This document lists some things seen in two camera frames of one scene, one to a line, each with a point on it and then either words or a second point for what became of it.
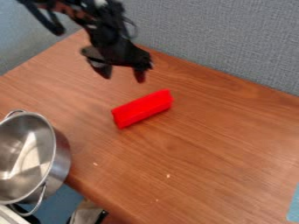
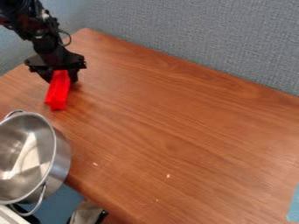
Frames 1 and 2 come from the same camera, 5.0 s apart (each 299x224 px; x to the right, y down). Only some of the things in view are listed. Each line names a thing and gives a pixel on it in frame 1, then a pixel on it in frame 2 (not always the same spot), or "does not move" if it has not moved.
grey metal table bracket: [88, 216] does not move
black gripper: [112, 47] to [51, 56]
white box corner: [9, 216] does not move
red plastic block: [142, 108] to [58, 89]
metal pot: [35, 161] does not move
